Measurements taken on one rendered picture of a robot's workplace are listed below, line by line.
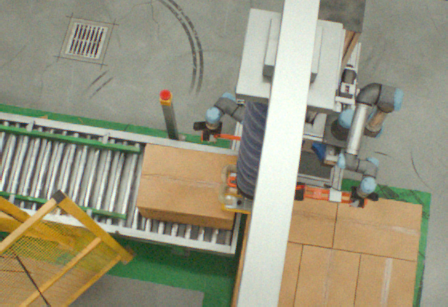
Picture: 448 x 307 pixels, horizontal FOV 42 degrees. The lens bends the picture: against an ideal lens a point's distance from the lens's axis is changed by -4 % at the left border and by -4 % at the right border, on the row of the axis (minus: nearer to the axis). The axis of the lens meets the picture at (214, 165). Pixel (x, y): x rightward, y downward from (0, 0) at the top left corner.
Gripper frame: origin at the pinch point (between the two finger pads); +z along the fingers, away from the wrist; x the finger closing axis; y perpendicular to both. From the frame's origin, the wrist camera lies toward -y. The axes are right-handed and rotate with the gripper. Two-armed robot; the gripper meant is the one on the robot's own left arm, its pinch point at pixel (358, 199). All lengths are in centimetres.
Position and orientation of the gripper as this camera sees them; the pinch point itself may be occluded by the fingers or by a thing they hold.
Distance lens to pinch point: 354.4
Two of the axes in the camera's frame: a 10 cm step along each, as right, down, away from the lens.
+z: 0.0, 2.6, 9.6
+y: -9.9, -1.6, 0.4
